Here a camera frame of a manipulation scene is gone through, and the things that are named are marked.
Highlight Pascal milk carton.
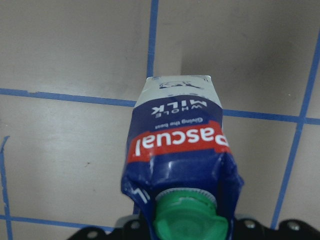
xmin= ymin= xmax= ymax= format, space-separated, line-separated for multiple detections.
xmin=121 ymin=75 xmax=244 ymax=240

